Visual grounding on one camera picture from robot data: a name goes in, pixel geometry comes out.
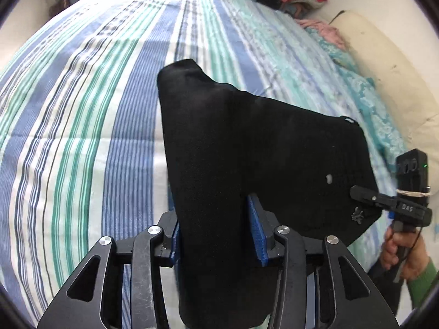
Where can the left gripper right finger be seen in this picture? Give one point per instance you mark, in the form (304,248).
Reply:
(320,284)

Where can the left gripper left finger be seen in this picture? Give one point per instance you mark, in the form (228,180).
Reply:
(115,274)

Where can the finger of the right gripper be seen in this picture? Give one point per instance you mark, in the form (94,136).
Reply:
(373,199)

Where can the black pants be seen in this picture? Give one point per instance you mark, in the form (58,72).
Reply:
(222,145)

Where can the green sleeved right forearm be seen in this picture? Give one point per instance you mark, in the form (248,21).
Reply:
(419,287)

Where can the teal patterned pillow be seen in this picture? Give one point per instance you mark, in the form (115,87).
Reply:
(385,136)

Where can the cream padded headboard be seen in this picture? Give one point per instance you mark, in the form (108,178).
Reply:
(405,93)

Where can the striped blue green bed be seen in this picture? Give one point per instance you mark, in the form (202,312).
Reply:
(82,153)

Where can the pink cloth on bed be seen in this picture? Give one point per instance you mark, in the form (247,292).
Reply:
(329,33)

